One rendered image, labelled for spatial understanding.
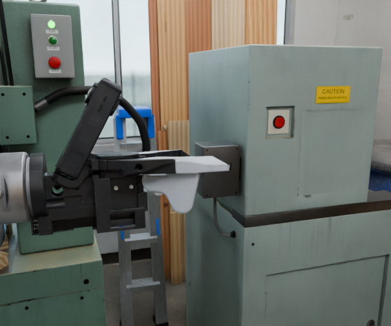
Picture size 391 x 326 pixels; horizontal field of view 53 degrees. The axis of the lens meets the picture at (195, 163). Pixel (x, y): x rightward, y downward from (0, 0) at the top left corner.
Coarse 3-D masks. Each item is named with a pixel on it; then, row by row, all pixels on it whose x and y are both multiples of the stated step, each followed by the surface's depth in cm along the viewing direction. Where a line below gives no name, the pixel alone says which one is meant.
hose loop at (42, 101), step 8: (64, 88) 109; (72, 88) 109; (80, 88) 110; (88, 88) 111; (48, 96) 108; (56, 96) 108; (64, 96) 110; (40, 104) 107; (48, 104) 108; (120, 104) 116; (128, 104) 116; (128, 112) 117; (136, 112) 118; (136, 120) 118; (144, 128) 120; (144, 136) 120; (144, 144) 121
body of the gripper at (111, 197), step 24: (96, 168) 42; (48, 192) 42; (72, 192) 43; (96, 192) 41; (120, 192) 43; (144, 192) 43; (48, 216) 42; (72, 216) 43; (96, 216) 42; (120, 216) 43; (144, 216) 43
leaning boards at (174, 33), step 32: (160, 0) 239; (192, 0) 248; (224, 0) 253; (256, 0) 258; (160, 32) 243; (192, 32) 251; (224, 32) 256; (256, 32) 261; (160, 64) 246; (160, 96) 249; (160, 128) 255
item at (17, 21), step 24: (0, 24) 104; (24, 24) 106; (72, 24) 110; (24, 48) 107; (0, 72) 107; (24, 72) 108; (72, 96) 114; (48, 120) 113; (72, 120) 115; (24, 144) 112; (48, 144) 115; (48, 168) 116; (24, 240) 118; (48, 240) 120; (72, 240) 123
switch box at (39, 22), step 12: (36, 24) 101; (60, 24) 103; (36, 36) 102; (48, 36) 103; (60, 36) 104; (36, 48) 103; (60, 48) 105; (72, 48) 106; (36, 60) 103; (60, 60) 105; (72, 60) 106; (36, 72) 104; (48, 72) 105; (72, 72) 107
